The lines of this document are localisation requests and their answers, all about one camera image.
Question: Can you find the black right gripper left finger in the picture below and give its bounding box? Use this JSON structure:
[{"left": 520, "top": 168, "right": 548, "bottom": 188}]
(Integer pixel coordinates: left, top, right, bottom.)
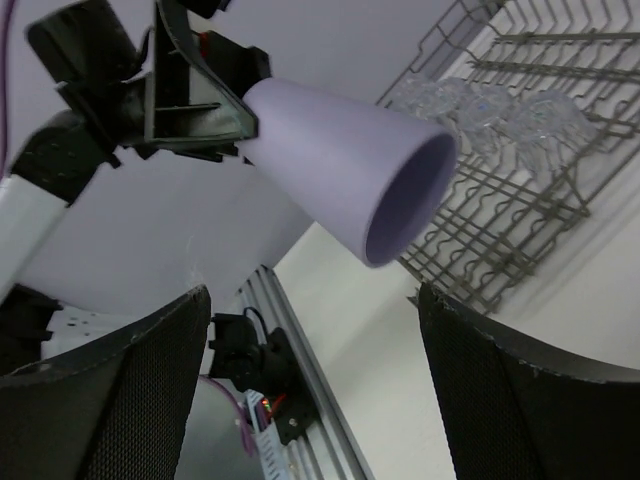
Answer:
[{"left": 1, "top": 286, "right": 211, "bottom": 480}]

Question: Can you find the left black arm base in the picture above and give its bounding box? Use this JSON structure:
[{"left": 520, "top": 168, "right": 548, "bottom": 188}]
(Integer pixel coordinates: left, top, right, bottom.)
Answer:
[{"left": 207, "top": 307, "right": 320, "bottom": 446}]

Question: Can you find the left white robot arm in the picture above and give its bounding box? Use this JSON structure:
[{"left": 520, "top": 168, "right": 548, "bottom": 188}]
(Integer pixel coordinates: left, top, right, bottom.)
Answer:
[{"left": 1, "top": 1, "right": 271, "bottom": 295}]

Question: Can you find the white slotted cable duct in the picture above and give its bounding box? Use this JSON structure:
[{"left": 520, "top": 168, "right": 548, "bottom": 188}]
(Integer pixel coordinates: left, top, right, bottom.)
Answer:
[{"left": 246, "top": 390, "right": 293, "bottom": 480}]

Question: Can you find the purple plastic cup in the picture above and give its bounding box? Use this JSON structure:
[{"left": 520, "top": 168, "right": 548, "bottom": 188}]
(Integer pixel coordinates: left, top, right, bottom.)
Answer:
[{"left": 238, "top": 78, "right": 457, "bottom": 268}]

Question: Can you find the clear glass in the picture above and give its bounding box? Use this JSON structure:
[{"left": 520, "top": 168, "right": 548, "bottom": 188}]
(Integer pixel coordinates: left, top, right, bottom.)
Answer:
[
  {"left": 509, "top": 90, "right": 597, "bottom": 182},
  {"left": 435, "top": 77, "right": 495, "bottom": 150},
  {"left": 389, "top": 76, "right": 454, "bottom": 119},
  {"left": 465, "top": 85, "right": 519, "bottom": 154}
]

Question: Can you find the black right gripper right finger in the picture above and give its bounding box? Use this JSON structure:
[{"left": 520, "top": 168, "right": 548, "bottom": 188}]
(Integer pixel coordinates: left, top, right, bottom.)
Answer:
[{"left": 415, "top": 282, "right": 639, "bottom": 479}]

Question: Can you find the aluminium front rail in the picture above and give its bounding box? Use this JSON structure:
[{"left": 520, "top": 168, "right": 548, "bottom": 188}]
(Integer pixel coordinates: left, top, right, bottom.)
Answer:
[{"left": 236, "top": 266, "right": 374, "bottom": 479}]

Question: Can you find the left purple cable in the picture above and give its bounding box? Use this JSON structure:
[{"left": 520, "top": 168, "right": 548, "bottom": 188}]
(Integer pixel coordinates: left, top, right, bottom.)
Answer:
[{"left": 0, "top": 0, "right": 21, "bottom": 176}]

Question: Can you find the grey wire dish rack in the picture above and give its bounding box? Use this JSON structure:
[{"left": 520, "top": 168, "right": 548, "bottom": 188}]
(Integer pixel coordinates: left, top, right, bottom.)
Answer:
[{"left": 379, "top": 1, "right": 639, "bottom": 313}]

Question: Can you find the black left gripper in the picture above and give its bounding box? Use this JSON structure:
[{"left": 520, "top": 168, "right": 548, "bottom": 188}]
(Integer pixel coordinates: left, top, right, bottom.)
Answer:
[{"left": 26, "top": 1, "right": 271, "bottom": 165}]

